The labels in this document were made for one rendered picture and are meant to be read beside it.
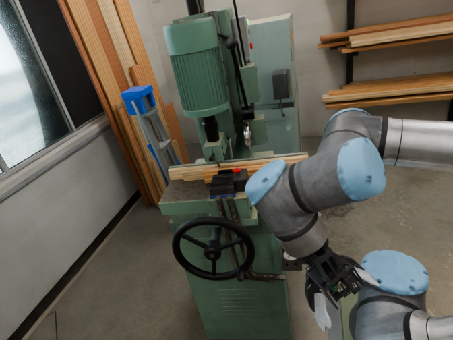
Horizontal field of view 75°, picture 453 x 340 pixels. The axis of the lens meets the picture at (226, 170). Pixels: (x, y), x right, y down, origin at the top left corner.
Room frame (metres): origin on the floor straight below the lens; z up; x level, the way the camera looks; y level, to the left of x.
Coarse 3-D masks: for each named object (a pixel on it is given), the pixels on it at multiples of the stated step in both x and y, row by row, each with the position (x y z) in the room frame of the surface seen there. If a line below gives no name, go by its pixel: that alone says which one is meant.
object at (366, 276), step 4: (356, 268) 0.42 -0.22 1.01; (360, 272) 0.42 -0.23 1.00; (364, 272) 0.42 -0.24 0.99; (360, 276) 0.40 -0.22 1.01; (364, 276) 0.40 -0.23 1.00; (368, 276) 0.41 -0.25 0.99; (372, 276) 0.42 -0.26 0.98; (364, 280) 0.41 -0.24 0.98; (368, 280) 0.39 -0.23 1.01; (372, 280) 0.39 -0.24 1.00; (372, 284) 0.41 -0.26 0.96; (376, 284) 0.38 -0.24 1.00
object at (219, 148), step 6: (222, 132) 1.17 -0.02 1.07; (222, 138) 1.11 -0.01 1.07; (204, 144) 1.08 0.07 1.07; (210, 144) 1.07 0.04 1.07; (216, 144) 1.06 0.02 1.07; (222, 144) 1.09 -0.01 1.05; (204, 150) 1.06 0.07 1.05; (210, 150) 1.06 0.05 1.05; (216, 150) 1.05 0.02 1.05; (222, 150) 1.07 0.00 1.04; (210, 156) 1.06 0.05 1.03; (216, 156) 1.05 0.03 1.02; (222, 156) 1.05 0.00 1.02
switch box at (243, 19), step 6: (234, 18) 1.34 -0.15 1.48; (240, 18) 1.33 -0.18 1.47; (246, 18) 1.36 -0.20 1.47; (234, 24) 1.34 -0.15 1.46; (240, 24) 1.34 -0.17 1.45; (246, 24) 1.34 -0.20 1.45; (234, 30) 1.34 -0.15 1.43; (246, 30) 1.33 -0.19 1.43; (234, 36) 1.34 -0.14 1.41; (246, 36) 1.33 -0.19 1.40; (246, 42) 1.33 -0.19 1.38; (240, 48) 1.34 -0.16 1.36; (246, 48) 1.33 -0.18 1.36; (246, 54) 1.33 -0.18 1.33
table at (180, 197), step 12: (180, 180) 1.14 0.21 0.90; (168, 192) 1.06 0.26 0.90; (180, 192) 1.04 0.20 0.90; (192, 192) 1.02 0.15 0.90; (204, 192) 1.00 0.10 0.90; (168, 204) 0.98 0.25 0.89; (180, 204) 0.97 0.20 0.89; (192, 204) 0.96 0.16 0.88; (204, 204) 0.95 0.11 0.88; (252, 216) 0.83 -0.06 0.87
